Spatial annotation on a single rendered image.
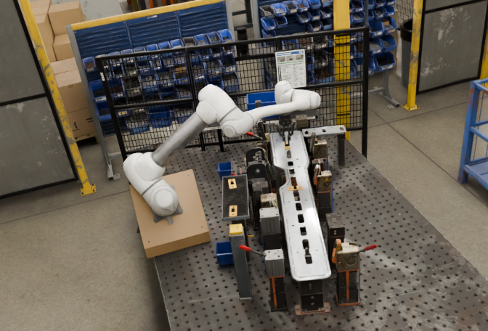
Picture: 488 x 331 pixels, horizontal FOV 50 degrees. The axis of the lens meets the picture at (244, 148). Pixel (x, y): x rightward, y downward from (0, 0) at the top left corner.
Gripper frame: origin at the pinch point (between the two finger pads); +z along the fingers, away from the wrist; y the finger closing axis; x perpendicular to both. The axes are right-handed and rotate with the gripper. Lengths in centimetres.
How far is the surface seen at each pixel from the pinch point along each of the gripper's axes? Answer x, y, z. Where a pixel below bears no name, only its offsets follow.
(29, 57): 115, -197, -35
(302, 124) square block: 23.6, 13.0, 2.6
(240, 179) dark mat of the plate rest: -55, -30, -11
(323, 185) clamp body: -42.7, 16.9, 7.6
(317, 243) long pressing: -95, 6, 5
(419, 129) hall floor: 167, 145, 104
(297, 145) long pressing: 0.0, 6.6, 4.6
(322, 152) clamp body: -7.7, 21.5, 7.3
